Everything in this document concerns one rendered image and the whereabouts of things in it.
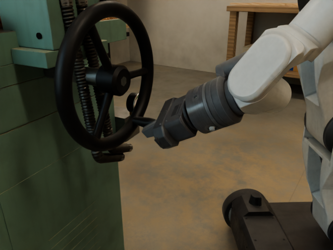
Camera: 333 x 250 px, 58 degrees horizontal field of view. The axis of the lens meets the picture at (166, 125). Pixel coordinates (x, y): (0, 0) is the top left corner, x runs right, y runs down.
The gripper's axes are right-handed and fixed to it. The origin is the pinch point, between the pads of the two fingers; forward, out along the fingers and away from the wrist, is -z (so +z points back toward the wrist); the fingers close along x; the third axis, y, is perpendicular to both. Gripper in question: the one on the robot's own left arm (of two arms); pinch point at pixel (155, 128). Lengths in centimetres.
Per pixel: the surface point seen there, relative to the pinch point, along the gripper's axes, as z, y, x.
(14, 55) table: -13.5, 27.6, -1.6
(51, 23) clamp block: -3.2, 27.5, 0.9
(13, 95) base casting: -18.4, 22.2, -5.1
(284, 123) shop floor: -29, -131, 156
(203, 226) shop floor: -41, -73, 28
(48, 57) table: -6.1, 23.6, -2.5
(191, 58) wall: -144, -103, 315
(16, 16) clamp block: -10.0, 32.4, 2.4
